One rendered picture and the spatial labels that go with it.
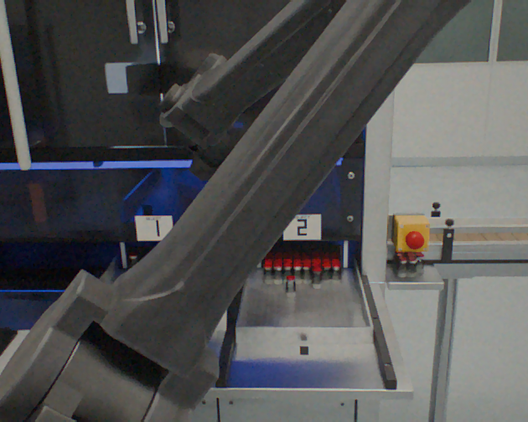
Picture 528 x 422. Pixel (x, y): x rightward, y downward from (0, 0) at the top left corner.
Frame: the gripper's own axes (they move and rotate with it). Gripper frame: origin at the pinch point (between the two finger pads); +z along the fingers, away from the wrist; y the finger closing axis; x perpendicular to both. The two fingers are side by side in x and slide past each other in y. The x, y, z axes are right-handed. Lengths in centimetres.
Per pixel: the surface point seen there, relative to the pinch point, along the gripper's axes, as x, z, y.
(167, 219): -2.7, 17.8, 37.5
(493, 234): -27, 74, -19
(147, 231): 0.5, 17.4, 42.1
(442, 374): 6, 94, -4
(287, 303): 8.6, 36.3, 11.9
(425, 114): -315, 381, 143
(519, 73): -365, 397, 60
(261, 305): 10.5, 33.1, 16.4
